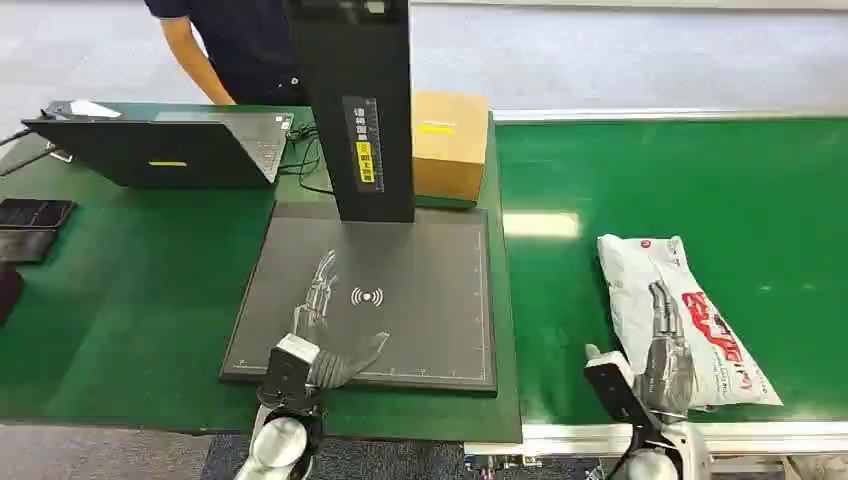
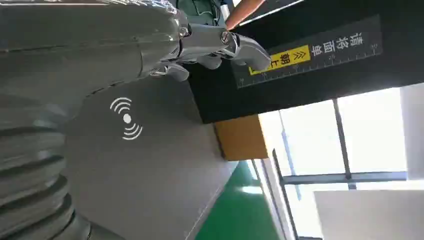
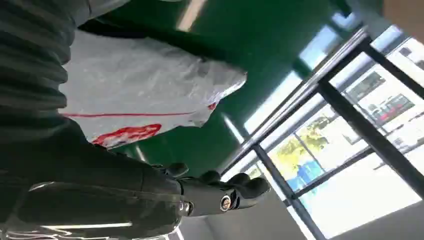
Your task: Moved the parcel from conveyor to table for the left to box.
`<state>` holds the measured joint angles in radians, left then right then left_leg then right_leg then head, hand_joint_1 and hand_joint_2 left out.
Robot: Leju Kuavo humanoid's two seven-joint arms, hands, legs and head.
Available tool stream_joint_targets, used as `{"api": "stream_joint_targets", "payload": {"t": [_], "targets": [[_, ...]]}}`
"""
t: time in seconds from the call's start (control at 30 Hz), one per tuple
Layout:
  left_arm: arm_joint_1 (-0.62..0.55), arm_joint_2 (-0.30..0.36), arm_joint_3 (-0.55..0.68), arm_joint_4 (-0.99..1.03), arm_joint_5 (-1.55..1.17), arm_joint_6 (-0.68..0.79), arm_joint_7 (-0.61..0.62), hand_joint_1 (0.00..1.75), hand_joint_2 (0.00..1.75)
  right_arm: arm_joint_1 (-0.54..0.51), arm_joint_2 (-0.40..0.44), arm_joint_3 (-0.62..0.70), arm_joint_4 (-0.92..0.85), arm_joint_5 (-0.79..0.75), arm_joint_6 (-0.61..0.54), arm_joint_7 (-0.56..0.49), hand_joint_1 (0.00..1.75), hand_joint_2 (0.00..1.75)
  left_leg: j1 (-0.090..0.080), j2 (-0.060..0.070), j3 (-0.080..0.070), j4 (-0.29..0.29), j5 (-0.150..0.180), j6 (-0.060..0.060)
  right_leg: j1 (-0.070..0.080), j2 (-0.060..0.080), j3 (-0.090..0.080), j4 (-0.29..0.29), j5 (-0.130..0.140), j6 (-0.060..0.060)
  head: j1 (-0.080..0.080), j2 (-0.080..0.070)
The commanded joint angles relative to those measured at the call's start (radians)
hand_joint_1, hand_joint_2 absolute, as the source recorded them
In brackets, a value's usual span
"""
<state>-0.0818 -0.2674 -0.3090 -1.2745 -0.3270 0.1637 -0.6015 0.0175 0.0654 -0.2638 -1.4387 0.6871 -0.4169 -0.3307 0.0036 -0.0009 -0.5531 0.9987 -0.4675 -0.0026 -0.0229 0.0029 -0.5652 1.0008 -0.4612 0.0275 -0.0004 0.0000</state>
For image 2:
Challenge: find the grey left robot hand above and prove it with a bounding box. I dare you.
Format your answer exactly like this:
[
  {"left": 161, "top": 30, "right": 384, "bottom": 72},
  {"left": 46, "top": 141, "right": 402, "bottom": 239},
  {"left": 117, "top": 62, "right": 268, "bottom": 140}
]
[{"left": 0, "top": 0, "right": 272, "bottom": 124}]

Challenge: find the ribbed grey left arm sleeve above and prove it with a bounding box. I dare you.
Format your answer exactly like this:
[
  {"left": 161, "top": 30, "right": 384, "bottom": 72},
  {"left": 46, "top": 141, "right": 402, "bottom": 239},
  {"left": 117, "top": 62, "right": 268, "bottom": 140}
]
[{"left": 0, "top": 95, "right": 128, "bottom": 240}]

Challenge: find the grey panel with wave symbol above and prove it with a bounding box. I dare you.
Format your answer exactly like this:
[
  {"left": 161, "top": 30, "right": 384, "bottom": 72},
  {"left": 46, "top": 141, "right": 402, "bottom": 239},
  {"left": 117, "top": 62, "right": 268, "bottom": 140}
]
[{"left": 61, "top": 70, "right": 240, "bottom": 240}]

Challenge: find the orange rounded object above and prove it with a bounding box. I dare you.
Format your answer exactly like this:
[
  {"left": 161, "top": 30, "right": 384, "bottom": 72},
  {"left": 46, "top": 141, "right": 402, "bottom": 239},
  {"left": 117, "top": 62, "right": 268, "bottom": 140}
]
[{"left": 225, "top": 0, "right": 267, "bottom": 31}]

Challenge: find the orange-yellow box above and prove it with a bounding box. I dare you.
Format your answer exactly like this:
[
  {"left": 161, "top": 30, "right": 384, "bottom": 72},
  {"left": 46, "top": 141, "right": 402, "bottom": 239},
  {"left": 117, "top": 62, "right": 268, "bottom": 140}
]
[{"left": 213, "top": 114, "right": 270, "bottom": 163}]

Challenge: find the yellow arrow sticker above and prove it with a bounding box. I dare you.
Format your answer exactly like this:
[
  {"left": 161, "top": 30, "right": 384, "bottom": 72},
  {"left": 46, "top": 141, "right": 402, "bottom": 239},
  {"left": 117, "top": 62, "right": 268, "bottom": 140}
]
[{"left": 248, "top": 44, "right": 312, "bottom": 77}]

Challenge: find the dark ruler label strip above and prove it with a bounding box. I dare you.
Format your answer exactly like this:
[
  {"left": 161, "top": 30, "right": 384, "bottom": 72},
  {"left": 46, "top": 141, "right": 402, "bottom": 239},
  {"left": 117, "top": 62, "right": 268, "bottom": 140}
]
[{"left": 235, "top": 14, "right": 384, "bottom": 90}]

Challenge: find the black table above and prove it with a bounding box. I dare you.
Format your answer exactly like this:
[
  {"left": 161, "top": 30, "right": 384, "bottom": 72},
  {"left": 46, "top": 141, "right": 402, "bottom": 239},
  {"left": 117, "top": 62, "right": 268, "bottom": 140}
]
[{"left": 184, "top": 0, "right": 424, "bottom": 125}]

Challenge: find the dark window frame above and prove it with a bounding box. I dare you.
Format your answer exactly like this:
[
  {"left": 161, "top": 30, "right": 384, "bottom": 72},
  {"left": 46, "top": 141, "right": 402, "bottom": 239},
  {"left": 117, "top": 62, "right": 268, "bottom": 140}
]
[{"left": 271, "top": 97, "right": 409, "bottom": 240}]

